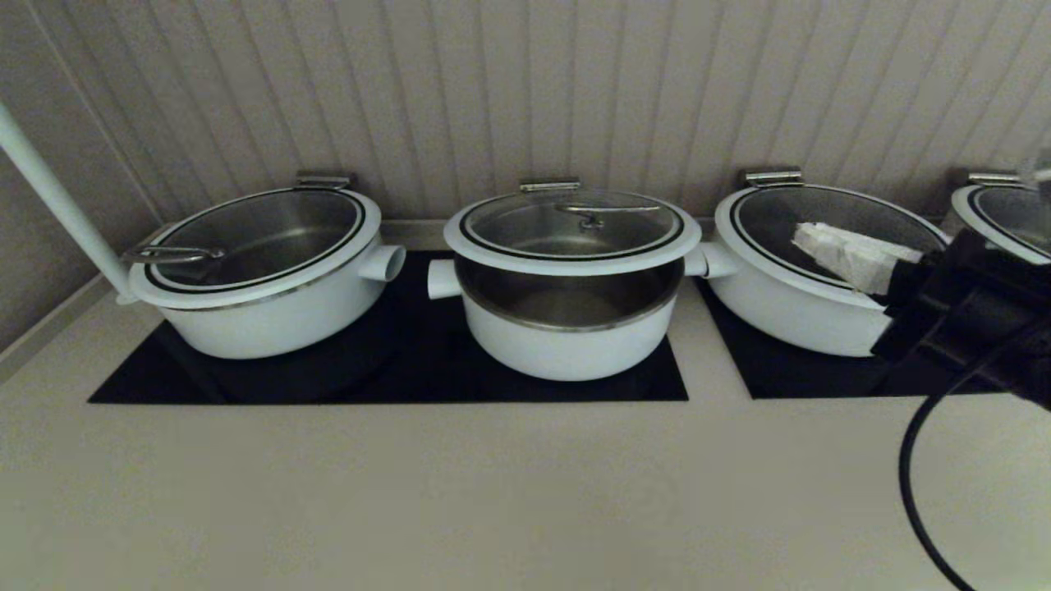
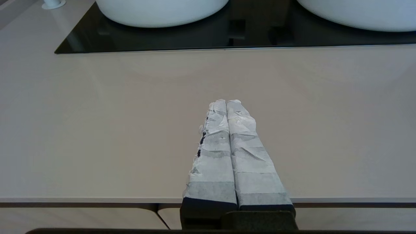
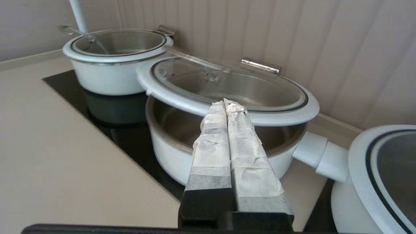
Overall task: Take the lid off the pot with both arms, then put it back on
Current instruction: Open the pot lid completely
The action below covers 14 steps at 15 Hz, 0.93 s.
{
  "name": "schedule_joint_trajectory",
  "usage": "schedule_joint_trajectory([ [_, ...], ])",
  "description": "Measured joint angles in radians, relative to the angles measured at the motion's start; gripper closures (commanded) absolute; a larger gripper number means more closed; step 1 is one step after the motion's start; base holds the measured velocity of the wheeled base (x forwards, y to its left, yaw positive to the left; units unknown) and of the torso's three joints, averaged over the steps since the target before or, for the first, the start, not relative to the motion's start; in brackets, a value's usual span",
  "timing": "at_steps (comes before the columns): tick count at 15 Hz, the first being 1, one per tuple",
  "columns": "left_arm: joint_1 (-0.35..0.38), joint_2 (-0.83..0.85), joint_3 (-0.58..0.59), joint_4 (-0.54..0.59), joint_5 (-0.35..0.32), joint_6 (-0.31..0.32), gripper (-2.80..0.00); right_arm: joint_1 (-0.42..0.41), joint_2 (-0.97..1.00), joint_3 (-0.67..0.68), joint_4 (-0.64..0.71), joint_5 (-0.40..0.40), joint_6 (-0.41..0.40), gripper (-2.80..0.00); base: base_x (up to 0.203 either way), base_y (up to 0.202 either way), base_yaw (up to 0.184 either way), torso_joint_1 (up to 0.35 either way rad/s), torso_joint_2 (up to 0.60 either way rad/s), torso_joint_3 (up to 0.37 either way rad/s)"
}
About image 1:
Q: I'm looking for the glass lid with chrome handle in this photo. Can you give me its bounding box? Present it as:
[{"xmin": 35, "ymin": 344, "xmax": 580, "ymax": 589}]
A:
[
  {"xmin": 443, "ymin": 189, "xmax": 704, "ymax": 276},
  {"xmin": 950, "ymin": 185, "xmax": 1051, "ymax": 265},
  {"xmin": 713, "ymin": 186, "xmax": 953, "ymax": 311},
  {"xmin": 122, "ymin": 187, "xmax": 383, "ymax": 311}
]

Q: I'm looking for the black glass induction cooktop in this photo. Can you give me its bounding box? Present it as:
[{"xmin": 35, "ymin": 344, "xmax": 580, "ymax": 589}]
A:
[
  {"xmin": 696, "ymin": 279, "xmax": 1011, "ymax": 401},
  {"xmin": 89, "ymin": 250, "xmax": 689, "ymax": 405}
]

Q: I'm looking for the white round pole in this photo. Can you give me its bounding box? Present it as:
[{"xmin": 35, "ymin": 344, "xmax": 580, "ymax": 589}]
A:
[{"xmin": 0, "ymin": 103, "xmax": 139, "ymax": 306}]

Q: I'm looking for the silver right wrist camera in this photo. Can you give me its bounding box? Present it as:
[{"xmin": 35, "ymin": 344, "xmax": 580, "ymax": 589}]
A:
[{"xmin": 1018, "ymin": 148, "xmax": 1051, "ymax": 188}]

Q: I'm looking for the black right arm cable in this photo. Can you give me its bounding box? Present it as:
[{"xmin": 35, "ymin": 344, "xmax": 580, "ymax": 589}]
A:
[{"xmin": 897, "ymin": 328, "xmax": 1051, "ymax": 591}]

